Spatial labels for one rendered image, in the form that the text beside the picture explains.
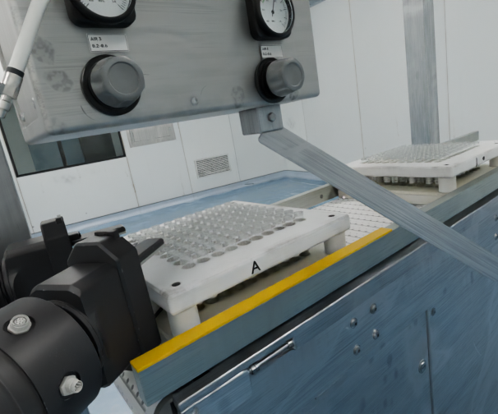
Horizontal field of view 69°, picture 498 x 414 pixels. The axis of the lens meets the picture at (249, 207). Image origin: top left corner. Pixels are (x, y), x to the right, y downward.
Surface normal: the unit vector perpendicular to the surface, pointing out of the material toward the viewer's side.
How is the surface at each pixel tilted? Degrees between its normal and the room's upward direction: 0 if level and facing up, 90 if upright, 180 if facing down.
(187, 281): 0
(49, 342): 53
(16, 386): 62
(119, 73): 90
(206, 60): 90
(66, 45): 90
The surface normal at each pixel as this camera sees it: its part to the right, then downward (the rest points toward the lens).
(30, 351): 0.59, -0.68
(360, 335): 0.60, 0.08
